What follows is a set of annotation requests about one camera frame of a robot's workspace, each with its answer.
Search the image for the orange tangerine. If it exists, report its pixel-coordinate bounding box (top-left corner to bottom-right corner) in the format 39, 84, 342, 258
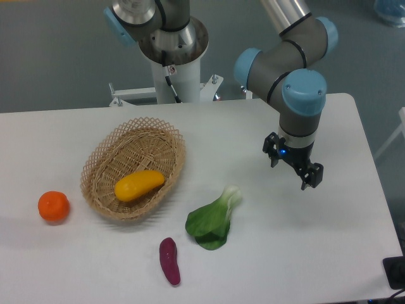
37, 191, 70, 222

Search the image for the black cable on pedestal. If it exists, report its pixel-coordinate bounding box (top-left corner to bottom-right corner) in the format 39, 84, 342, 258
160, 49, 184, 104

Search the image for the woven wicker basket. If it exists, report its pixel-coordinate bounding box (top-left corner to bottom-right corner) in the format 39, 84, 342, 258
80, 117, 186, 221

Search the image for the blue object top right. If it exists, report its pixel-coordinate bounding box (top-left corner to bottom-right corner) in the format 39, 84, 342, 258
373, 0, 404, 28

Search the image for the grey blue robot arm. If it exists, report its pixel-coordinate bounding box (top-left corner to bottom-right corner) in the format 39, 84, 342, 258
103, 1, 339, 188

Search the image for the yellow mango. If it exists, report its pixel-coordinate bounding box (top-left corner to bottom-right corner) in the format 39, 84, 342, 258
114, 170, 165, 202

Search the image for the purple sweet potato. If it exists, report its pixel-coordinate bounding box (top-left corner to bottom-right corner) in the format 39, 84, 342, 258
159, 237, 181, 286

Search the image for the black device at table edge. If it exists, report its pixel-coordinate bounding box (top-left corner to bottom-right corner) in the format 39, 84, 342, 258
382, 256, 404, 289

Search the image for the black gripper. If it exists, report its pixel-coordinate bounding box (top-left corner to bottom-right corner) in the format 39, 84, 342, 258
263, 130, 324, 191

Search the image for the white frame at right edge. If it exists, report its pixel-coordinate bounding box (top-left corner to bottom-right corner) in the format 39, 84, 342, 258
373, 107, 405, 161

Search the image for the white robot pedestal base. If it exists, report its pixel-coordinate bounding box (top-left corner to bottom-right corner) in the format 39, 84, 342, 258
108, 15, 254, 107

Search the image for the green bok choy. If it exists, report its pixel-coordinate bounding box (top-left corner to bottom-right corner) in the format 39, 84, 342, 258
185, 185, 242, 251

